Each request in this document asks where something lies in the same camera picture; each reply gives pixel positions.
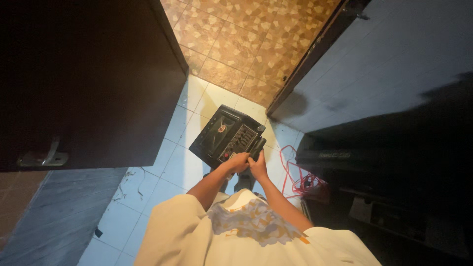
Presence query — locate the black portable speaker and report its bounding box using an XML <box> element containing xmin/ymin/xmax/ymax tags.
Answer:
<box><xmin>189</xmin><ymin>104</ymin><xmax>267</xmax><ymax>170</ymax></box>

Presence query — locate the beige printed t-shirt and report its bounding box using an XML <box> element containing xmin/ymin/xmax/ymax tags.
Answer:
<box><xmin>134</xmin><ymin>189</ymin><xmax>382</xmax><ymax>266</ymax></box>

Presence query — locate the silver door handle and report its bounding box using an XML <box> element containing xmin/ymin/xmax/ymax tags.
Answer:
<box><xmin>17</xmin><ymin>137</ymin><xmax>69</xmax><ymax>167</ymax></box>

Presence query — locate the dark wooden door frame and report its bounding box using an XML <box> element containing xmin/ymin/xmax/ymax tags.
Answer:
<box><xmin>266</xmin><ymin>0</ymin><xmax>370</xmax><ymax>117</ymax></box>

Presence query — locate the dark wooden door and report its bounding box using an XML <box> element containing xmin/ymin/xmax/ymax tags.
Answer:
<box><xmin>0</xmin><ymin>0</ymin><xmax>189</xmax><ymax>172</ymax></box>

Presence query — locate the red cable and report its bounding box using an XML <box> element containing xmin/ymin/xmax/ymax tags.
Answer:
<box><xmin>280</xmin><ymin>145</ymin><xmax>328</xmax><ymax>199</ymax></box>

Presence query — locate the black electronic keyboard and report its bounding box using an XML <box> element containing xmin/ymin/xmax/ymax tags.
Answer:
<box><xmin>295</xmin><ymin>122</ymin><xmax>473</xmax><ymax>259</ymax></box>

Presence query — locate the person's right hand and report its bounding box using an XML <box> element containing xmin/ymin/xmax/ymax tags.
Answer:
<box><xmin>247</xmin><ymin>149</ymin><xmax>269</xmax><ymax>182</ymax></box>

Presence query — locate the person's left hand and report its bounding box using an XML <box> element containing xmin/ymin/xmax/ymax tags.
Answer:
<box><xmin>228</xmin><ymin>152</ymin><xmax>251</xmax><ymax>174</ymax></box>

